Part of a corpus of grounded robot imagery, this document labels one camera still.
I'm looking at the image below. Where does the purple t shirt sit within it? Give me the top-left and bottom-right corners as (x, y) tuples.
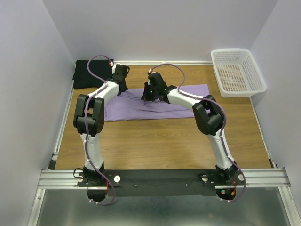
(103, 83), (211, 122)

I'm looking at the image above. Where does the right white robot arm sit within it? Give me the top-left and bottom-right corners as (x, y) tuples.
(142, 72), (238, 185)

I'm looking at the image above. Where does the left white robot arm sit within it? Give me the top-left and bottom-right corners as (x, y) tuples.
(73, 64), (130, 186)

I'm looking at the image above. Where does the folded black t shirt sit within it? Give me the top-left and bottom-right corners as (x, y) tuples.
(72, 60), (111, 89)

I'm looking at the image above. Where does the white plastic basket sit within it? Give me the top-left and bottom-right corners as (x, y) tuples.
(211, 48), (267, 98)

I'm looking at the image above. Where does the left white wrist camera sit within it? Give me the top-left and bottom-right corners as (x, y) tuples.
(109, 61), (121, 74)

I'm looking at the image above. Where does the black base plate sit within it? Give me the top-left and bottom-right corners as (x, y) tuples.
(73, 168), (245, 202)

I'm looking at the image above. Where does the aluminium frame rail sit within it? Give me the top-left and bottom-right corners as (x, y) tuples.
(27, 150), (293, 226)

